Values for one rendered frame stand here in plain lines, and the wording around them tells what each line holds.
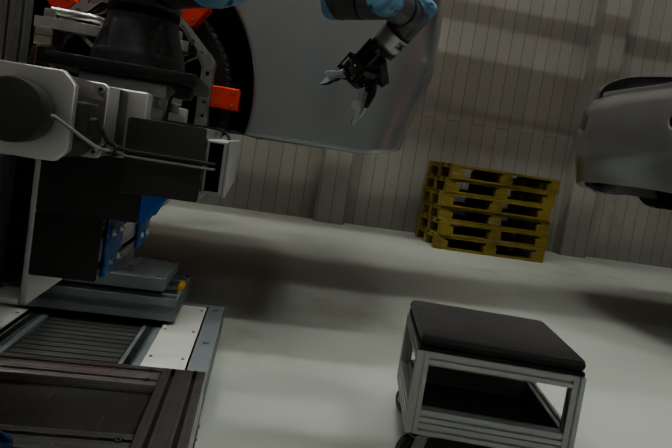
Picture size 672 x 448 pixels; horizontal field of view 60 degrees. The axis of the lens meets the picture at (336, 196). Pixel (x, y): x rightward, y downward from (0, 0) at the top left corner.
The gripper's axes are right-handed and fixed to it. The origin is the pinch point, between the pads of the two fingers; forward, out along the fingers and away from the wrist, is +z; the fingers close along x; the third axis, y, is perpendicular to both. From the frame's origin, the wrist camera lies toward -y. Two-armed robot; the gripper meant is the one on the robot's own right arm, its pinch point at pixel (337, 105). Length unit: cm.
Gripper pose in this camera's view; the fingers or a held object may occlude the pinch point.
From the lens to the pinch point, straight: 155.4
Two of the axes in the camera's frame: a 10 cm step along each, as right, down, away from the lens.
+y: -5.4, -0.1, -8.4
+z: -6.5, 6.5, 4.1
